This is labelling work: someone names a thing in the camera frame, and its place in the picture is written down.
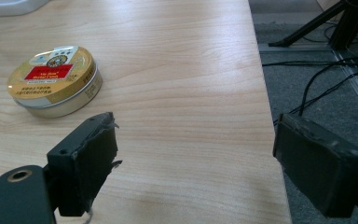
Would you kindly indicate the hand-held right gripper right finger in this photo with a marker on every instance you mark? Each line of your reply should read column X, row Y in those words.
column 318, row 168

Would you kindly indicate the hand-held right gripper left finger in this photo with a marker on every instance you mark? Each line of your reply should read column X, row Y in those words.
column 84, row 168

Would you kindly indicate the round gold candy tin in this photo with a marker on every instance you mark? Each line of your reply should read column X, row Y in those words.
column 54, row 81

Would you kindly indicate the black tripod stand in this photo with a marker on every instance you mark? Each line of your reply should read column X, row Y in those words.
column 335, row 25

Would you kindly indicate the white tray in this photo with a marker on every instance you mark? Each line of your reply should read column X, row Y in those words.
column 11, row 6

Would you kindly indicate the metal floor rail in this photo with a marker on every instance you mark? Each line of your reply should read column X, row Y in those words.
column 355, row 81

